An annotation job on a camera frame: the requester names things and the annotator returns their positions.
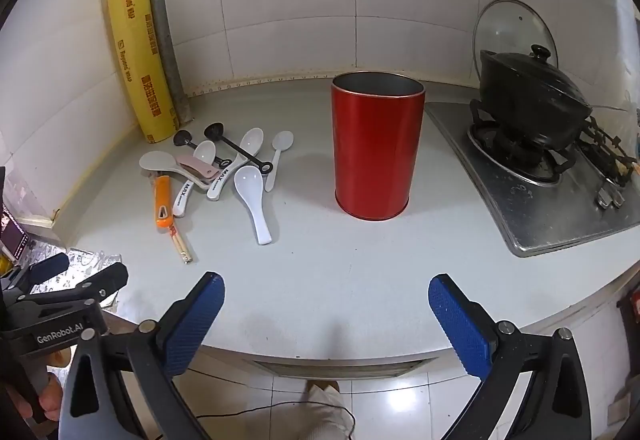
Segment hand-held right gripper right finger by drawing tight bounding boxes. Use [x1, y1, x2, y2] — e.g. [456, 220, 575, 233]
[427, 273, 593, 440]

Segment black clay pot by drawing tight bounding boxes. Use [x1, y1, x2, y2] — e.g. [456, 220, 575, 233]
[477, 70, 591, 151]

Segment steel gas stove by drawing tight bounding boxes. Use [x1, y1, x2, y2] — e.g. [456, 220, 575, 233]
[425, 100, 640, 258]

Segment grey vertical pipe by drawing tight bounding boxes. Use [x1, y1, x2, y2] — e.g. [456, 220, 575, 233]
[145, 0, 195, 127]

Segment translucent plastic spoon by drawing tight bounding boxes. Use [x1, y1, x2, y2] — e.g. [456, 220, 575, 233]
[263, 130, 295, 193]

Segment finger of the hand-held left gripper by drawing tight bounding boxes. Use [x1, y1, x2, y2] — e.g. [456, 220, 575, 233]
[15, 261, 130, 315]
[10, 252, 71, 295]

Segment black pot lid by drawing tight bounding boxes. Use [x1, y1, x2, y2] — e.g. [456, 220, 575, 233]
[480, 44, 593, 111]

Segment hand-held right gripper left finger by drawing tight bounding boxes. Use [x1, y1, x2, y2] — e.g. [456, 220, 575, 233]
[59, 271, 226, 440]

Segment black measuring spoon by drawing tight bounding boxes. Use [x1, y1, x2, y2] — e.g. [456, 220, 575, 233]
[204, 122, 275, 172]
[173, 130, 226, 169]

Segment red container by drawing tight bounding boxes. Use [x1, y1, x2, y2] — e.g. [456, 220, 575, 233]
[617, 290, 640, 321]

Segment pink plastic utensil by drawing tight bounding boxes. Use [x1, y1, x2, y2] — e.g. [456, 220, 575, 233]
[172, 156, 226, 181]

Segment white dimpled rice paddle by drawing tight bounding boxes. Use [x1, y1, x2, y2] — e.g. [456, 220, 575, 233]
[139, 151, 213, 191]

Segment wooden chopsticks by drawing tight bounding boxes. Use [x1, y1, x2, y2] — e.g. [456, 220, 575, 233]
[167, 222, 195, 265]

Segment silver patterned foil sheet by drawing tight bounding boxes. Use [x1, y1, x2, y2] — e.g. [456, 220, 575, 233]
[22, 240, 123, 281]

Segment yellow cling wrap roll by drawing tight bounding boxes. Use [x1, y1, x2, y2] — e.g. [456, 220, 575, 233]
[104, 0, 182, 145]

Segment person's foot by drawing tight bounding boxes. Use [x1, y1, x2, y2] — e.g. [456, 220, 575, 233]
[299, 380, 357, 440]

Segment white printed ceramic spoon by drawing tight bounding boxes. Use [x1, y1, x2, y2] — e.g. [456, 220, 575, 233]
[172, 140, 217, 219]
[206, 127, 265, 201]

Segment plain white ceramic spoon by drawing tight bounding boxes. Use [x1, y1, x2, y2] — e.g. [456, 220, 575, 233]
[234, 165, 274, 245]

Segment red metal canister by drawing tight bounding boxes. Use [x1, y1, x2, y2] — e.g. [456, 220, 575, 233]
[330, 71, 427, 222]

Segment black burner grate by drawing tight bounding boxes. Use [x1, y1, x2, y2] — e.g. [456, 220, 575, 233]
[467, 100, 586, 183]
[582, 115, 638, 185]

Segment orange handled peeler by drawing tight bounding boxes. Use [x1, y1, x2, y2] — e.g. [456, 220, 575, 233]
[152, 174, 176, 228]

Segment person's left hand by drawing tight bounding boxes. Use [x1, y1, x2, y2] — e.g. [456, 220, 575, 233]
[35, 347, 71, 423]

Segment glass pan lid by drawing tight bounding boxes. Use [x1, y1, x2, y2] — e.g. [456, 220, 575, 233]
[471, 0, 558, 80]

